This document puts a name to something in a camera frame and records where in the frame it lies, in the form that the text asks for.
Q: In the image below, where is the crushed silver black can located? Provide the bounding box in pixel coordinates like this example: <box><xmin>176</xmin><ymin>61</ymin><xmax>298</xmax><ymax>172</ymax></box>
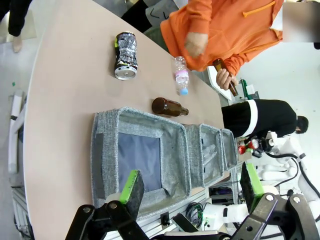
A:
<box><xmin>113</xmin><ymin>31</ymin><xmax>139</xmax><ymax>81</ymax></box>

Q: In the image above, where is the aluminium table frame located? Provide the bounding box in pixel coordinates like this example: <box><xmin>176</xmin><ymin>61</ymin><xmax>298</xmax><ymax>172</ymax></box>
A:
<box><xmin>11</xmin><ymin>186</ymin><xmax>237</xmax><ymax>240</ymax></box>

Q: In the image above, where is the green white machine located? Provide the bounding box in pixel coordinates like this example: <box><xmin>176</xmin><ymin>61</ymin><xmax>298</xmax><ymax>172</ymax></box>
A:
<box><xmin>237</xmin><ymin>78</ymin><xmax>260</xmax><ymax>102</ymax></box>

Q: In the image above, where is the person's left hand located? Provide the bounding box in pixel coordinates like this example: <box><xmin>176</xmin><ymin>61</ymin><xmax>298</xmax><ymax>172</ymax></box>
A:
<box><xmin>215</xmin><ymin>68</ymin><xmax>240</xmax><ymax>91</ymax></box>

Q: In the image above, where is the person's orange hoodie body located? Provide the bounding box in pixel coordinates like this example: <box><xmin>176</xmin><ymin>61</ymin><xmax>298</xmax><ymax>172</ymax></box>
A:
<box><xmin>159</xmin><ymin>0</ymin><xmax>285</xmax><ymax>73</ymax></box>

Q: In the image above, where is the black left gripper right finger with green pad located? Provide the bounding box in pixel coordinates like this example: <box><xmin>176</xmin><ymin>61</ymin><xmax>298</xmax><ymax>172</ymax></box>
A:
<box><xmin>231</xmin><ymin>162</ymin><xmax>316</xmax><ymax>240</ymax></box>

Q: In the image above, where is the person's right forearm orange sleeve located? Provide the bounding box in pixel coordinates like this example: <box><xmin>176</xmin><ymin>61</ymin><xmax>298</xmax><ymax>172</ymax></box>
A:
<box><xmin>186</xmin><ymin>0</ymin><xmax>214</xmax><ymax>36</ymax></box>

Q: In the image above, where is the person's right hand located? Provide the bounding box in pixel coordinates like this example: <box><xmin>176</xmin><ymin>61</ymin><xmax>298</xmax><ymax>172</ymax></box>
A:
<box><xmin>184</xmin><ymin>31</ymin><xmax>209</xmax><ymax>59</ymax></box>

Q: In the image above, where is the black cable bundle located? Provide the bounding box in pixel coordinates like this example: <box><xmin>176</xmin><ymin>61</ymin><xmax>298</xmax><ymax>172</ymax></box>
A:
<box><xmin>185</xmin><ymin>201</ymin><xmax>205</xmax><ymax>229</ymax></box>

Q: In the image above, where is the small black power socket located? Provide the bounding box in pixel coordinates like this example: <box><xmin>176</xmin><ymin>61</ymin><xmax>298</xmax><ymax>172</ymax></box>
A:
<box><xmin>159</xmin><ymin>211</ymin><xmax>171</xmax><ymax>226</ymax></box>

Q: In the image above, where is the large grey fabric basket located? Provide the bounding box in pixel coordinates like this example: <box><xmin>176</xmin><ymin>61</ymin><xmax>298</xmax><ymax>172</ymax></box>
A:
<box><xmin>90</xmin><ymin>106</ymin><xmax>193</xmax><ymax>221</ymax></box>

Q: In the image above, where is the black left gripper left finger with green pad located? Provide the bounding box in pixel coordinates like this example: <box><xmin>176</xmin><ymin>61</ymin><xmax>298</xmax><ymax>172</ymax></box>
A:
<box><xmin>64</xmin><ymin>169</ymin><xmax>151</xmax><ymax>240</ymax></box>

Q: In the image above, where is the clear crumpled plastic bottle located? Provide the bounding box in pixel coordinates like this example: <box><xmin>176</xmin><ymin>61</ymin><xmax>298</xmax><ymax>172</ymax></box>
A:
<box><xmin>201</xmin><ymin>143</ymin><xmax>219</xmax><ymax>168</ymax></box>

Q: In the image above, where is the person's left forearm orange sleeve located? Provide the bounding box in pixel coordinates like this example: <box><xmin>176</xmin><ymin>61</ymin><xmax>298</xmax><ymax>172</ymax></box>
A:
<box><xmin>223</xmin><ymin>52</ymin><xmax>254</xmax><ymax>77</ymax></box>

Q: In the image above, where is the bystander in black clothes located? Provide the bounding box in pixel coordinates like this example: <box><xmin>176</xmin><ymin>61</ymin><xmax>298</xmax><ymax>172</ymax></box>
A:
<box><xmin>221</xmin><ymin>99</ymin><xmax>310</xmax><ymax>139</ymax></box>

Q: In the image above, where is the small grey fabric basket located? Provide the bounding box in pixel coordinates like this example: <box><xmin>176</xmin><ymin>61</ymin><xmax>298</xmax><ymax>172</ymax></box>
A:
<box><xmin>220</xmin><ymin>128</ymin><xmax>239</xmax><ymax>172</ymax></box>

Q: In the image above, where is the medium grey fabric basket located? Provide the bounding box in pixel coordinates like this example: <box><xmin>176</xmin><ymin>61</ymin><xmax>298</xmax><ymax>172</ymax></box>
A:
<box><xmin>184</xmin><ymin>123</ymin><xmax>225</xmax><ymax>189</ymax></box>

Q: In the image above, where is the clear plastic bottle pink label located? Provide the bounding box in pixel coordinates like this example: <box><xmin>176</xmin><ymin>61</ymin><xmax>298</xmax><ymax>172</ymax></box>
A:
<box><xmin>174</xmin><ymin>55</ymin><xmax>190</xmax><ymax>96</ymax></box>

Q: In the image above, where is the red emergency stop button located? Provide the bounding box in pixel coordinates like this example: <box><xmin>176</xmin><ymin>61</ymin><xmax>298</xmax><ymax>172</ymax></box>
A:
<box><xmin>238</xmin><ymin>138</ymin><xmax>261</xmax><ymax>154</ymax></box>

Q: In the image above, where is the brown glass bottle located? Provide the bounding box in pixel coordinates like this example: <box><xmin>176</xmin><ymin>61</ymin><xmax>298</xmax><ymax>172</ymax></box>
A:
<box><xmin>212</xmin><ymin>58</ymin><xmax>239</xmax><ymax>97</ymax></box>
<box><xmin>151</xmin><ymin>97</ymin><xmax>190</xmax><ymax>118</ymax></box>

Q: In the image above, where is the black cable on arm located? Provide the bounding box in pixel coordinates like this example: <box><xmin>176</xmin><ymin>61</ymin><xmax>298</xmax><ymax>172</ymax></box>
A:
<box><xmin>265</xmin><ymin>151</ymin><xmax>320</xmax><ymax>201</ymax></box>

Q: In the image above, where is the bystander in dark sleeve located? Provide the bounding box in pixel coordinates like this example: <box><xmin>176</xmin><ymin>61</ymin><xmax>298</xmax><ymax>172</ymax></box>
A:
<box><xmin>0</xmin><ymin>0</ymin><xmax>32</xmax><ymax>54</ymax></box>

